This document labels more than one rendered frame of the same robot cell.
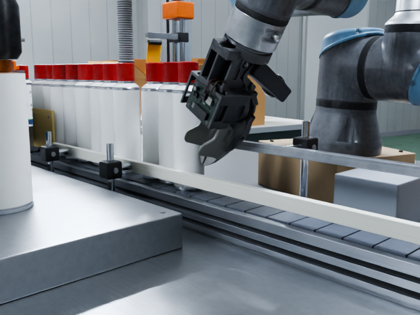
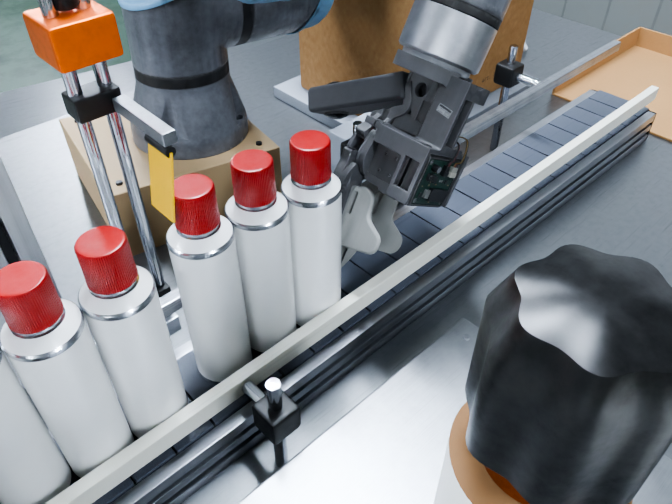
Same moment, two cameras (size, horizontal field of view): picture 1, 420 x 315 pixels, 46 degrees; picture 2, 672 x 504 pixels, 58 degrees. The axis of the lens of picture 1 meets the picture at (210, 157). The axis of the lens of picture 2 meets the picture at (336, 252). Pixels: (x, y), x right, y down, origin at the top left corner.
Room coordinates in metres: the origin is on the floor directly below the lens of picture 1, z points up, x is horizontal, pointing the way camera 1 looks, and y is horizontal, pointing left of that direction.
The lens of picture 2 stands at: (0.78, 0.45, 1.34)
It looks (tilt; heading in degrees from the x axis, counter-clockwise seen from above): 42 degrees down; 270
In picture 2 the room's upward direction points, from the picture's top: straight up
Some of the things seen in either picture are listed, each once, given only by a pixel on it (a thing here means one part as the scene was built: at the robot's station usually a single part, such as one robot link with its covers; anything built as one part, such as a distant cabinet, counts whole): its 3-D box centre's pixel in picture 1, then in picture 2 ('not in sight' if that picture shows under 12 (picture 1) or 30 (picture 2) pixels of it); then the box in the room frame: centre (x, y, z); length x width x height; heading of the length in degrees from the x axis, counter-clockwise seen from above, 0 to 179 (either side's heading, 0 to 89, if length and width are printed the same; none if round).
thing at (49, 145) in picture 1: (57, 159); not in sight; (1.01, 0.31, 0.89); 0.06 x 0.03 x 0.12; 133
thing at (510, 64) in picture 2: not in sight; (516, 105); (0.52, -0.34, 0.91); 0.07 x 0.03 x 0.17; 133
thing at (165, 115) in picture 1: (172, 122); (262, 259); (0.85, 0.06, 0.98); 0.05 x 0.05 x 0.20
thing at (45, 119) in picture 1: (44, 129); not in sight; (1.13, 0.38, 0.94); 0.10 x 0.01 x 0.09; 43
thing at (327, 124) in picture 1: (344, 124); (186, 96); (0.97, -0.26, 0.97); 0.15 x 0.15 x 0.10
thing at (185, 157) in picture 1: (189, 125); (313, 237); (0.80, 0.03, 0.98); 0.05 x 0.05 x 0.20
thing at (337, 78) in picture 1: (353, 64); (178, 1); (0.97, -0.27, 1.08); 0.13 x 0.12 x 0.14; 37
